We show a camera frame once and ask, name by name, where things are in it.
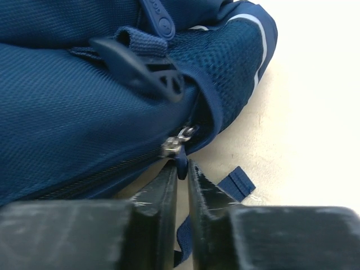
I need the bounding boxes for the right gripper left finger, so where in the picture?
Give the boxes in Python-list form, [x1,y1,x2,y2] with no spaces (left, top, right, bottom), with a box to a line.
[1,164,177,269]

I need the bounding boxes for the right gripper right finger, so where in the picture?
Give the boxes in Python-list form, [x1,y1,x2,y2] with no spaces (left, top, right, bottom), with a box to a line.
[188,161,359,269]

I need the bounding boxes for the navy blue school backpack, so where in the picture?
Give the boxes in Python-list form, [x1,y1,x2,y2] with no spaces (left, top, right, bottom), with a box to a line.
[1,1,278,268]

